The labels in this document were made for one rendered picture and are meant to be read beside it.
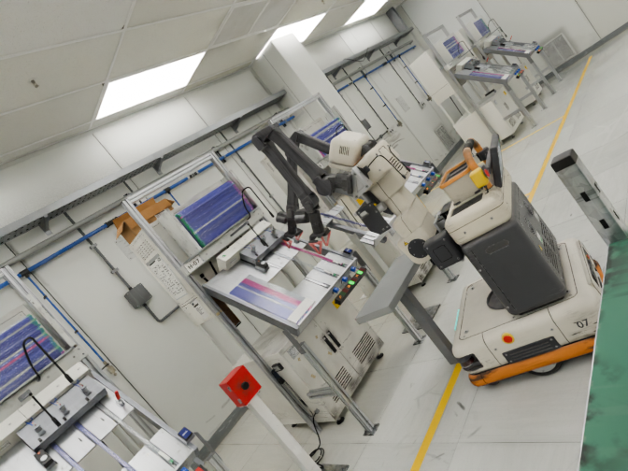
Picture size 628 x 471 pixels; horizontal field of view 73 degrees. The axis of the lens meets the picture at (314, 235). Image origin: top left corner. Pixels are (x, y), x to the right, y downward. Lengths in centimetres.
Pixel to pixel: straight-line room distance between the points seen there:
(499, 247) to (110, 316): 318
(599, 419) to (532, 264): 144
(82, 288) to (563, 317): 348
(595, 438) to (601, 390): 6
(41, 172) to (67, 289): 107
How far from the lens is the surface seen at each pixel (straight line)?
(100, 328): 404
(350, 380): 295
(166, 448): 212
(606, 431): 51
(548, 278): 196
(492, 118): 674
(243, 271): 279
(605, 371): 56
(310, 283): 264
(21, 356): 242
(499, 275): 195
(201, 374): 421
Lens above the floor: 130
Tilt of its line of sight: 6 degrees down
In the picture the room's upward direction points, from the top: 39 degrees counter-clockwise
